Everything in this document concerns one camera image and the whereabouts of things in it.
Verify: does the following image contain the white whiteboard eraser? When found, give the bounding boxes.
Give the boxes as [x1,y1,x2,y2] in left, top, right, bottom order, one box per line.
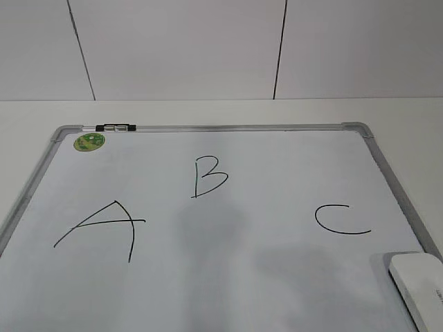
[389,252,442,332]

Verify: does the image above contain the black silver marker pen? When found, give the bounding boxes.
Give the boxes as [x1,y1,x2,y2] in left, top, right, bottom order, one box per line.
[82,123,137,132]

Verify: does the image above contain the green round magnet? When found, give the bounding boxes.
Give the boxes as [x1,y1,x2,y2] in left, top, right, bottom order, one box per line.
[73,133,106,152]

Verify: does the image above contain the white whiteboard with grey frame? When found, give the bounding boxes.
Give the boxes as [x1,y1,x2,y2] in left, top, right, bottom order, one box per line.
[1,122,442,331]

